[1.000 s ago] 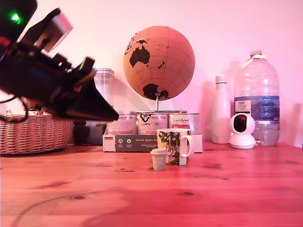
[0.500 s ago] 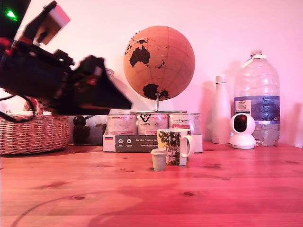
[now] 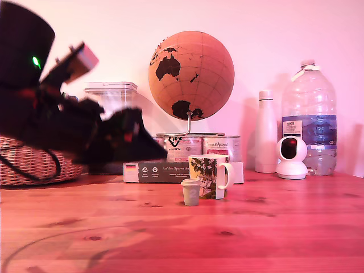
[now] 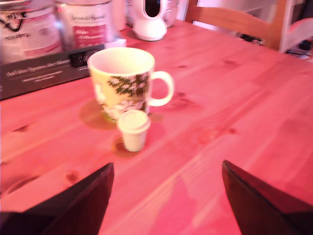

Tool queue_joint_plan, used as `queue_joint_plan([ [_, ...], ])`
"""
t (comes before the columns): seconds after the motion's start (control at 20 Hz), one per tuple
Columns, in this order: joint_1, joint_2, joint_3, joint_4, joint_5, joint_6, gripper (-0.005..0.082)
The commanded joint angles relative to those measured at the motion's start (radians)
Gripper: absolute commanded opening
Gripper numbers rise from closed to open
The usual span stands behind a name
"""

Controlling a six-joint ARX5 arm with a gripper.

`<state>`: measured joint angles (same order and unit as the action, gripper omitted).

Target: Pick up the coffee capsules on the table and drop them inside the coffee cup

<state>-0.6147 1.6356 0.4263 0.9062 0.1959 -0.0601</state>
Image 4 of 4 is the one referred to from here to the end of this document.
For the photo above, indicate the pale coffee capsule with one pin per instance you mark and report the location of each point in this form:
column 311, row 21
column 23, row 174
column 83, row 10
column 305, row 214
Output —
column 134, row 132

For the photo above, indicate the floral print mug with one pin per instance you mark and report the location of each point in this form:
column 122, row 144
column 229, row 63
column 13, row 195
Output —
column 115, row 90

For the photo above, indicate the dark cardboard can tray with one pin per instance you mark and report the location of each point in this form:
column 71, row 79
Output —
column 36, row 73

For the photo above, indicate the tin can script lettering label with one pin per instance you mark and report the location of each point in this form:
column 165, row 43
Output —
column 88, row 24

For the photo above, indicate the tin can black triangle mark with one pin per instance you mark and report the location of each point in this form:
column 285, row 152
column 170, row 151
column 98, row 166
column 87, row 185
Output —
column 29, row 31

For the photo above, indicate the wooden chair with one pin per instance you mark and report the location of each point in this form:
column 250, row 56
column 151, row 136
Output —
column 232, row 18

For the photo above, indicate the large clear water bottle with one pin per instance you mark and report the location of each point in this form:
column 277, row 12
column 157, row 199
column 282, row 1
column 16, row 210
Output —
column 172, row 14

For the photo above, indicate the white rack frame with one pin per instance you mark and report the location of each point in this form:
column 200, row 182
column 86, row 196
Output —
column 300, row 31

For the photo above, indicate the small white round camera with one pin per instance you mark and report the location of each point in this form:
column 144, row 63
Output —
column 149, row 27

